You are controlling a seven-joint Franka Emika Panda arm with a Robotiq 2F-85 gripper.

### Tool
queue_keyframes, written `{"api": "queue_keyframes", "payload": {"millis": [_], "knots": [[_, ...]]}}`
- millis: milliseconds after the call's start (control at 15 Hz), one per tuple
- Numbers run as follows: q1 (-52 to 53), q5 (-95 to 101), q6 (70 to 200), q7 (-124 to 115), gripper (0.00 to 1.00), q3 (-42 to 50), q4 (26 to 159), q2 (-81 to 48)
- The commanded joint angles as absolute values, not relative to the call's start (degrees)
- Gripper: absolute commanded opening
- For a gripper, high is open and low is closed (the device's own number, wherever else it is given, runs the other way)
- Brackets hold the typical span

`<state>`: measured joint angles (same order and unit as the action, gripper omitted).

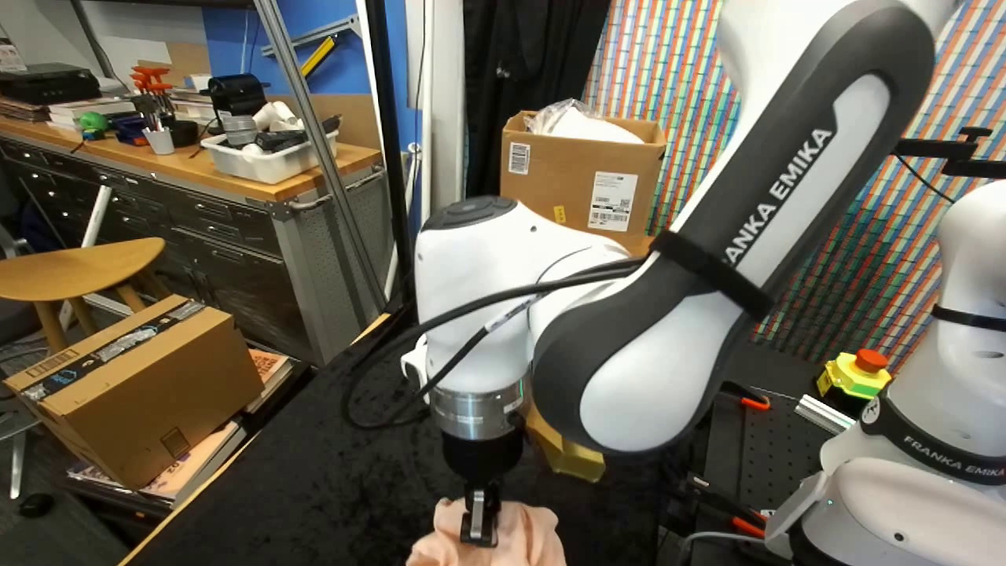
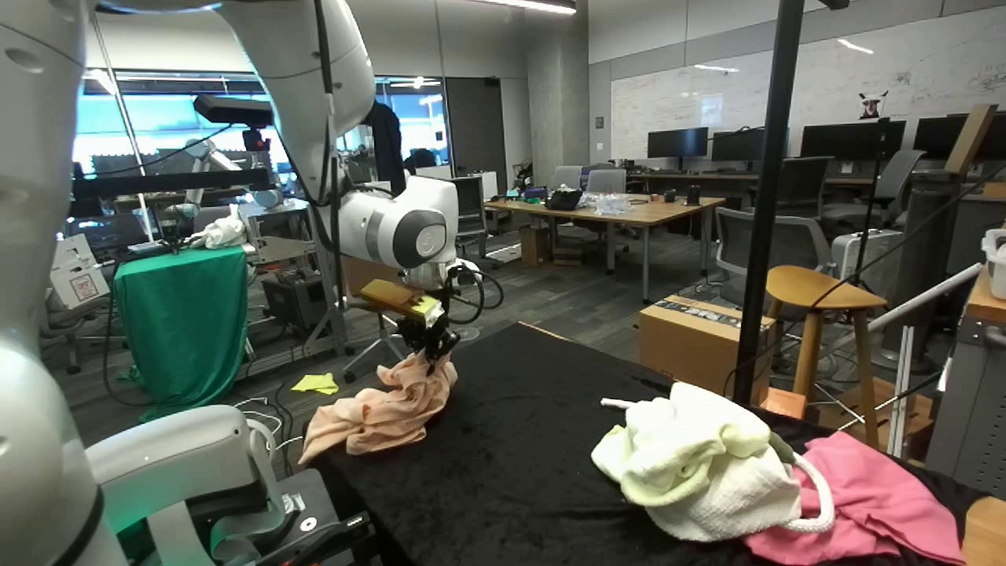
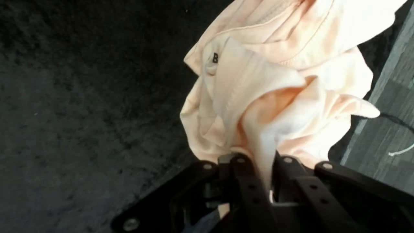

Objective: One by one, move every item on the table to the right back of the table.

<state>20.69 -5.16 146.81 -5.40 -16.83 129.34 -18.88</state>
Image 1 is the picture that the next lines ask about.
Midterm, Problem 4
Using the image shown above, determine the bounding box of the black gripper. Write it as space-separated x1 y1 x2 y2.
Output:
436 426 528 549

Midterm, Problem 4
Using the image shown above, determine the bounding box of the peach cloth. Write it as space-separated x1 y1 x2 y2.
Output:
405 492 571 566

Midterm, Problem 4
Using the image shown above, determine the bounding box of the black perforated breadboard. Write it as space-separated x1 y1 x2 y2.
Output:
694 348 843 539

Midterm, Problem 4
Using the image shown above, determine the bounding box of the wooden top workbench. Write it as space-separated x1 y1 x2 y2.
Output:
0 110 395 366

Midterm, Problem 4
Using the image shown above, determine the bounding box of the barcode labelled cardboard box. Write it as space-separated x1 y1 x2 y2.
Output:
498 96 674 261

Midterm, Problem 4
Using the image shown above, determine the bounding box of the silver metal tube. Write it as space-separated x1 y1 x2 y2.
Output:
792 391 863 437

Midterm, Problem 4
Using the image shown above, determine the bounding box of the cardboard box with black strip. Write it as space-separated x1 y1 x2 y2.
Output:
3 291 268 491

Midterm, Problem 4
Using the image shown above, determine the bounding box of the black vertical pole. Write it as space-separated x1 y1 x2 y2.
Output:
360 0 421 316

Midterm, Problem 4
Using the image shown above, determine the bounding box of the yellow red emergency stop button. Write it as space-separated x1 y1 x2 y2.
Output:
813 345 897 402

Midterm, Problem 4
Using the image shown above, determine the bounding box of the silver metal pole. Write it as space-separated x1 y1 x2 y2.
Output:
253 0 385 287

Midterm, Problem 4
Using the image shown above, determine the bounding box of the white plastic tray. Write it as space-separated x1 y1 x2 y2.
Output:
200 129 346 187

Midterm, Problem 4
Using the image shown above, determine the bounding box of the wooden stool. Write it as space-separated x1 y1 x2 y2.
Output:
0 237 170 356

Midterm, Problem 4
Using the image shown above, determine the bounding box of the yellow bar tool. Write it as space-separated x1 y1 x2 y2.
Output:
297 36 343 84

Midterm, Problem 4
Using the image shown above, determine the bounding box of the black boxy device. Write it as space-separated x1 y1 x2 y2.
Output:
209 72 271 120

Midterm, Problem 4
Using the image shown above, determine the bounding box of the white metal leg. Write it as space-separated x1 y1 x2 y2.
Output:
75 182 118 252

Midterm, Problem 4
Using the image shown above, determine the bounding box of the orange plastic object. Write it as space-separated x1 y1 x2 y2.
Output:
128 61 176 101

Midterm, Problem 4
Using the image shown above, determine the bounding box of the green plastic object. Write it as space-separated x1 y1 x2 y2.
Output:
75 108 114 141

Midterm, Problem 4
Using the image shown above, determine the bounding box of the black flat case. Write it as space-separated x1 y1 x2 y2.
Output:
0 62 105 108

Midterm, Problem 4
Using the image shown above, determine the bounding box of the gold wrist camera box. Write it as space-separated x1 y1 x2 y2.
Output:
521 402 610 488

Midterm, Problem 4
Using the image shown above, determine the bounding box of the orange handled clamp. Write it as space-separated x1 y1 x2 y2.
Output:
686 475 775 545
726 380 778 415

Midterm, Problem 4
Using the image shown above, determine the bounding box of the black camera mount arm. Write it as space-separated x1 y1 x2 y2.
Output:
893 125 1006 179

